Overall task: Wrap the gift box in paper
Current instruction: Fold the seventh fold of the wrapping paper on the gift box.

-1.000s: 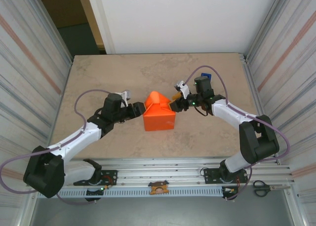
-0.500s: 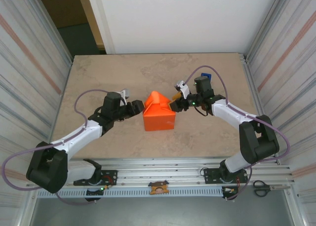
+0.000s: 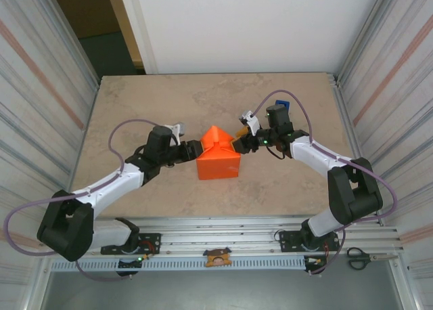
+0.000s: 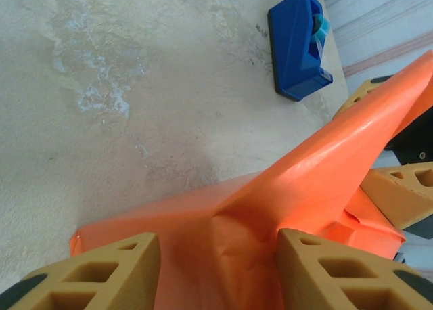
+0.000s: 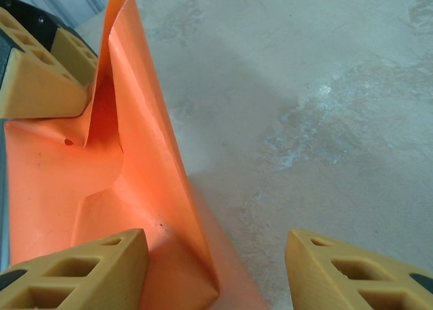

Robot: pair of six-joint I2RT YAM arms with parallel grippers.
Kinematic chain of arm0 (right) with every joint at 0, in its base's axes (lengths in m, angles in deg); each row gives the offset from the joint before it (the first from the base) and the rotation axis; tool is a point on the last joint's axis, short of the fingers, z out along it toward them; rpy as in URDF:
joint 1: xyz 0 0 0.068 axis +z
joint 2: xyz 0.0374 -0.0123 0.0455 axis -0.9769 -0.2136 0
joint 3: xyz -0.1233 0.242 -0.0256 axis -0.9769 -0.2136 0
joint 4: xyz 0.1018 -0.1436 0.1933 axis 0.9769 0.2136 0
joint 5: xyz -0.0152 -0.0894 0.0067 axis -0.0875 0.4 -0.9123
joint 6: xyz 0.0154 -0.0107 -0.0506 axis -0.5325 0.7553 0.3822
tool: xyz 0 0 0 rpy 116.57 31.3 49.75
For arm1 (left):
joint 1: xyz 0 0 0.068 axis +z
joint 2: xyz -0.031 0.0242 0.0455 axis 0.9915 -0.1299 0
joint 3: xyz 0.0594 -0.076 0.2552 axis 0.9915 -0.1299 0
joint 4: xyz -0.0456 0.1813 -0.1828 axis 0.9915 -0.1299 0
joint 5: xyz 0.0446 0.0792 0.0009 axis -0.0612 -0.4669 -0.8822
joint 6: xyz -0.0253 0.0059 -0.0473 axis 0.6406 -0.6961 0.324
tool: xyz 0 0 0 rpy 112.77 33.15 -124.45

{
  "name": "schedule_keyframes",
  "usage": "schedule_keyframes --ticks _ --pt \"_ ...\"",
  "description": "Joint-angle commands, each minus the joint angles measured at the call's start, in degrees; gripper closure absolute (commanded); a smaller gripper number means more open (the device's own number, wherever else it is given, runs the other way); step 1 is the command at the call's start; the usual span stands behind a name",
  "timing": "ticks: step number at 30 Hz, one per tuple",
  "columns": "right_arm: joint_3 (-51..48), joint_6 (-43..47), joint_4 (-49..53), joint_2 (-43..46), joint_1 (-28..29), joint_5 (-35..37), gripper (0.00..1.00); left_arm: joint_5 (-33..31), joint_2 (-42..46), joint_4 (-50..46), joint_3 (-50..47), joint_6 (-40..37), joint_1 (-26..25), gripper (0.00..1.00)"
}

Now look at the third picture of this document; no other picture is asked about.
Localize orange wrapping paper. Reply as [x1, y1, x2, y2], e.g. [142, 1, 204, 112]
[196, 125, 242, 181]

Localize small brown cartoon figure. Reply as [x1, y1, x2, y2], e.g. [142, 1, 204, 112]
[202, 247, 233, 268]

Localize black controller board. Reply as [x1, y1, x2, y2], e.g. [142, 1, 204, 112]
[116, 254, 152, 278]
[303, 255, 328, 276]

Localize brown wooden door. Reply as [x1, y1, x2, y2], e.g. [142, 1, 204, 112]
[49, 0, 121, 40]

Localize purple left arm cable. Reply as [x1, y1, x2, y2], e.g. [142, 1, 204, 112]
[2, 118, 160, 282]

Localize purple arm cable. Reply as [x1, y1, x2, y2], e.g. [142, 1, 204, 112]
[252, 89, 399, 277]
[2, 118, 160, 282]

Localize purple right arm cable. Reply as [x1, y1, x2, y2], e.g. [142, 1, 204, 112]
[252, 89, 399, 277]

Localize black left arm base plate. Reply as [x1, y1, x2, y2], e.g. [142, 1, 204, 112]
[100, 233, 162, 256]

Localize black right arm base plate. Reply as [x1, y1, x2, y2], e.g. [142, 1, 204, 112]
[279, 230, 340, 253]

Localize beige door frame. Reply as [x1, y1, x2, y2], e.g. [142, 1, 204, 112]
[104, 0, 147, 76]

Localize grey slotted cable duct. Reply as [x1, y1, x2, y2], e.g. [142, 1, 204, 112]
[49, 257, 307, 272]

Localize black-handled scissors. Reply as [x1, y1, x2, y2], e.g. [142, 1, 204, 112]
[346, 247, 400, 271]

